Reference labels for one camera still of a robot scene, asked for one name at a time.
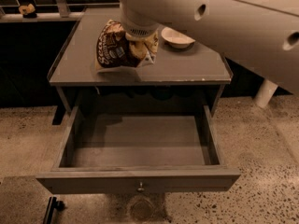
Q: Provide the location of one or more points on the brown sea salt chip bag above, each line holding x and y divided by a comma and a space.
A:
115, 48

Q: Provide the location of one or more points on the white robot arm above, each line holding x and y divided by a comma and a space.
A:
260, 35

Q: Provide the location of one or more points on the grey open top drawer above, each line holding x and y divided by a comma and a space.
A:
112, 153

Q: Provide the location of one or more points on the grey cabinet with counter top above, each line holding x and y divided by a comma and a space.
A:
198, 65

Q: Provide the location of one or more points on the small metal drawer knob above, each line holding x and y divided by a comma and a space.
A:
140, 188

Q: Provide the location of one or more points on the white paper bowl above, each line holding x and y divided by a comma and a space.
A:
176, 39

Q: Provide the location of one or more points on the black caster leg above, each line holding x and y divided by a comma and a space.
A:
54, 205

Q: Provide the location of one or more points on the grey metal window railing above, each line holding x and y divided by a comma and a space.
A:
50, 10

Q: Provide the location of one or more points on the small yellow object on ledge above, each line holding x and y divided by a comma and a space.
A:
28, 11

